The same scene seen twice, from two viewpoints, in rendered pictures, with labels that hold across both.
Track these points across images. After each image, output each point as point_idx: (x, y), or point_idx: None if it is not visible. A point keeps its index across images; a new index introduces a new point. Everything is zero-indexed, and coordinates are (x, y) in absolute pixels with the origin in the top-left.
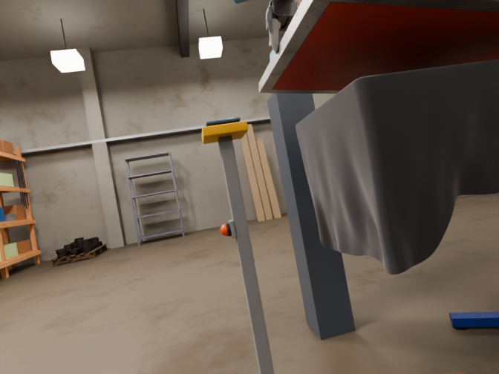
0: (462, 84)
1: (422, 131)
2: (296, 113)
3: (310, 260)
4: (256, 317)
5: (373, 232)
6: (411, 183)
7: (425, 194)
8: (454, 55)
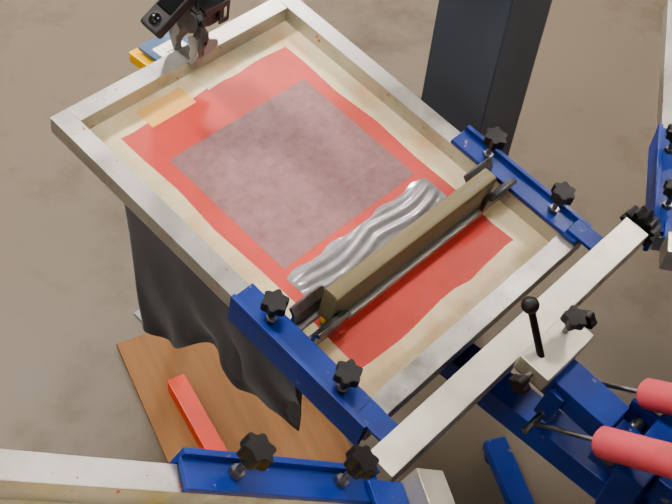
0: (205, 286)
1: (168, 278)
2: (468, 8)
3: None
4: None
5: None
6: (156, 297)
7: (168, 313)
8: None
